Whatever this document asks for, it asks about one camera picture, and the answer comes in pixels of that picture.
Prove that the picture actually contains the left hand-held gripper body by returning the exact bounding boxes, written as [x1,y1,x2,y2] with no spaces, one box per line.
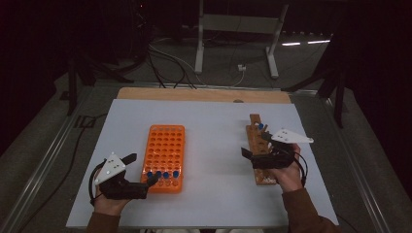
[94,151,150,200]

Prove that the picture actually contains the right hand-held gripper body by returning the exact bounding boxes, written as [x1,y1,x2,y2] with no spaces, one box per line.
[251,128,315,170]

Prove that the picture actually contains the wooden test tube rack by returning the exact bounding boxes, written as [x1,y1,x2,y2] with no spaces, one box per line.
[245,114,279,186]

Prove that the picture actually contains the orange plastic test tube rack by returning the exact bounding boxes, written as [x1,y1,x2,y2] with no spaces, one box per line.
[139,124,187,195]

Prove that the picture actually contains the person's left hand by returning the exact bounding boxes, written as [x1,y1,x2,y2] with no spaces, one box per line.
[92,190,131,216]

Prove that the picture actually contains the person's right hand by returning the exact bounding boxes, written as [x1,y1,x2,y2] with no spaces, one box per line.
[268,143,306,194]

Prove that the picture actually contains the white table mat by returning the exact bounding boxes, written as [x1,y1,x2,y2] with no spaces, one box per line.
[65,98,339,229]

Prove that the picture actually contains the black tripod stand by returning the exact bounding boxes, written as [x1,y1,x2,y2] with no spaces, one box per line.
[66,54,134,117]
[281,32,346,129]

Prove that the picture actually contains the grey metal stand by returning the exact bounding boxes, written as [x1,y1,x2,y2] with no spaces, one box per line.
[193,0,290,80]

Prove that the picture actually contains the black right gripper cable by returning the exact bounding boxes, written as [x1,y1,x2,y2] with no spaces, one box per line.
[292,150,309,188]

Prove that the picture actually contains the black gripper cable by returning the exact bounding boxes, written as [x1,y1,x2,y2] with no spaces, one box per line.
[87,161,108,207]
[292,150,309,188]

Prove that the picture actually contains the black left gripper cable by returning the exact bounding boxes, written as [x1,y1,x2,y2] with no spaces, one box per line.
[87,161,108,207]

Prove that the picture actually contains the long black floor cable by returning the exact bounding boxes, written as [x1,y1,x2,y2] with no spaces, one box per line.
[18,113,108,233]

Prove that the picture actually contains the white floor cable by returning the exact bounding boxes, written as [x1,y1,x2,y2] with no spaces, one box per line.
[230,69,246,88]

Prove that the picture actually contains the metal floor rail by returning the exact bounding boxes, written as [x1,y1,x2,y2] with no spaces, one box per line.
[0,85,95,233]
[322,95,394,233]

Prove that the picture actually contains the black floor cables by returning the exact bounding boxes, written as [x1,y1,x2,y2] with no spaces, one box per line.
[147,45,208,90]

